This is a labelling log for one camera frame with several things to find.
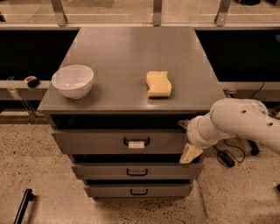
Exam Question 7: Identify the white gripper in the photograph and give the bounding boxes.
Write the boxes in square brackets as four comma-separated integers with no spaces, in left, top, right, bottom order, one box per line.
[178,114,231,165]

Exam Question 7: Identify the grey drawer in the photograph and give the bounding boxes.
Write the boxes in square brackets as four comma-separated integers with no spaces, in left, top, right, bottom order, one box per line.
[85,184,193,198]
[52,129,187,154]
[71,163,203,180]

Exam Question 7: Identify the metal railing frame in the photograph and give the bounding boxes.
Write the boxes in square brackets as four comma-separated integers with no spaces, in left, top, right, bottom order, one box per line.
[0,0,280,28]

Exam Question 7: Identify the grey drawer cabinet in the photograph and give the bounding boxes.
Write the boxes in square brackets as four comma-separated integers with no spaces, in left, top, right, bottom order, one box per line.
[38,27,225,186]

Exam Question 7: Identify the yellow sponge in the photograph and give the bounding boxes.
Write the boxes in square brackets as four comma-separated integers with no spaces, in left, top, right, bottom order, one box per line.
[146,71,172,97]

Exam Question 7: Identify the black power adapter with cable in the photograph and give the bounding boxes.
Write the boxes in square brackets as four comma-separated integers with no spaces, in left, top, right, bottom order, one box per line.
[214,140,246,168]

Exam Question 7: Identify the white bowl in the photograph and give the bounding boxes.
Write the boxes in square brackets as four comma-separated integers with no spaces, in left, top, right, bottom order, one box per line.
[51,65,94,99]

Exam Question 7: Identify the yellow black tape measure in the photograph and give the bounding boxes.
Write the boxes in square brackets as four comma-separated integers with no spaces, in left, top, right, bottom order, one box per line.
[24,76,40,88]

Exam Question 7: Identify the grey bottom drawer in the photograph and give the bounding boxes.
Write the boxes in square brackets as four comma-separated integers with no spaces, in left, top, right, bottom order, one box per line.
[85,184,193,198]

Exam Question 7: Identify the grey top drawer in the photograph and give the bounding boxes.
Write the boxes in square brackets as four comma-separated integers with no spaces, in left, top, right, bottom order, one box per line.
[52,129,187,154]

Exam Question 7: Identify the black metal bar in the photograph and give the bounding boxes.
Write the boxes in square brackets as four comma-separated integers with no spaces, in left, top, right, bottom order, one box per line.
[13,188,36,224]

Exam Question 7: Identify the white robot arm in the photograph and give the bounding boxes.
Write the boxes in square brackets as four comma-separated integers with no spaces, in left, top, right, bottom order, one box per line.
[178,98,280,165]

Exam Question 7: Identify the grey middle drawer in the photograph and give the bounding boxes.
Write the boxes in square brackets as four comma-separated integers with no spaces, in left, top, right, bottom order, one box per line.
[71,163,203,180]

